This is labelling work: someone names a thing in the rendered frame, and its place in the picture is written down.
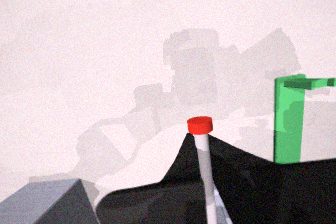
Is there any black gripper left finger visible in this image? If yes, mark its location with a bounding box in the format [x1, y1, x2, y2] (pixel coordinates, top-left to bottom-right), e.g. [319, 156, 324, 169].
[95, 132, 208, 224]

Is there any grey tapered pin with red cap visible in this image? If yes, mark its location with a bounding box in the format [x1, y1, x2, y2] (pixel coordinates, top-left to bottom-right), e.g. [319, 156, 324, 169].
[187, 116, 218, 224]

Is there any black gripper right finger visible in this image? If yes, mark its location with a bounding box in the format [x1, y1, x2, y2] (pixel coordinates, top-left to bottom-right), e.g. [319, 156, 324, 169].
[208, 134, 336, 224]

